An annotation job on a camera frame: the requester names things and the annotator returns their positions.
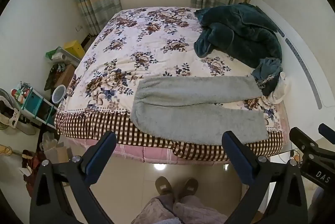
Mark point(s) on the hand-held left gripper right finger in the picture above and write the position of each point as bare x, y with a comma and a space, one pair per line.
236, 158

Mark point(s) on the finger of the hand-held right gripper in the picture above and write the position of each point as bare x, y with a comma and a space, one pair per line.
302, 141
327, 131

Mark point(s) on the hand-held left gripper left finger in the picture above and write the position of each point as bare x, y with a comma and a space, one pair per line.
100, 158

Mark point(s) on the grey fleece pants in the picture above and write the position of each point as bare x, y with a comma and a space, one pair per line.
183, 114

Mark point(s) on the person's right forearm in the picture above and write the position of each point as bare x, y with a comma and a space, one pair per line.
323, 199

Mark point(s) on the paper bags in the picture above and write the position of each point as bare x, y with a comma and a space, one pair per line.
55, 148

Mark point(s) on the person's right slipper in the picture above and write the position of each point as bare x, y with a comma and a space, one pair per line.
189, 187

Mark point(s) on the person's slipper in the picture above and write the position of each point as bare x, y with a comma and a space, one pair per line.
163, 186
189, 187

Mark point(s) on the pink checked bed sheet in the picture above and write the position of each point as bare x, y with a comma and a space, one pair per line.
157, 154

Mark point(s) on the white garment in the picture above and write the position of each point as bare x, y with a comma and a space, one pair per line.
281, 88

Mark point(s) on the red cloth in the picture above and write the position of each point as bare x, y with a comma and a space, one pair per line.
32, 163

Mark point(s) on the person's left slipper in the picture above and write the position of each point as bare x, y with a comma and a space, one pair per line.
163, 186

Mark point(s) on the white bucket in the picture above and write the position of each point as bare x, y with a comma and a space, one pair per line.
59, 94

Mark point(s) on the person's left leg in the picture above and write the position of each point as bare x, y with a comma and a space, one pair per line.
154, 213

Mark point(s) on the teal shelf rack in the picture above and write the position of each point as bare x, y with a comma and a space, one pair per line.
34, 106

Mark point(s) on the brown cardboard box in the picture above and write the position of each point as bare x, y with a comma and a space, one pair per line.
65, 75

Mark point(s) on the white floor fan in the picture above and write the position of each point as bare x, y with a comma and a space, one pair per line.
13, 124

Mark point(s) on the dark hanging cloth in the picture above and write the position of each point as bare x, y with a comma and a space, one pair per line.
51, 77

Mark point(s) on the colourful toys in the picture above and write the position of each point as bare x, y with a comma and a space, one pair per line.
21, 93

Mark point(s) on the white headboard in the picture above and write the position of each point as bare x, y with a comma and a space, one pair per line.
301, 30

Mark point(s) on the yellow box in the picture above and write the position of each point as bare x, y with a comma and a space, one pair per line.
74, 48

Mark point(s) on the green plastic bag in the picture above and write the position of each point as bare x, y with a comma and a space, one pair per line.
52, 54

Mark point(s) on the dark green fleece blanket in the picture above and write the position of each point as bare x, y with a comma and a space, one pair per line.
235, 30

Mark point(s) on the floral bedspread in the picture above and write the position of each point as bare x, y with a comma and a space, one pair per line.
157, 38

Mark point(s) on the wall socket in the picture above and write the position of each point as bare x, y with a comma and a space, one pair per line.
79, 28

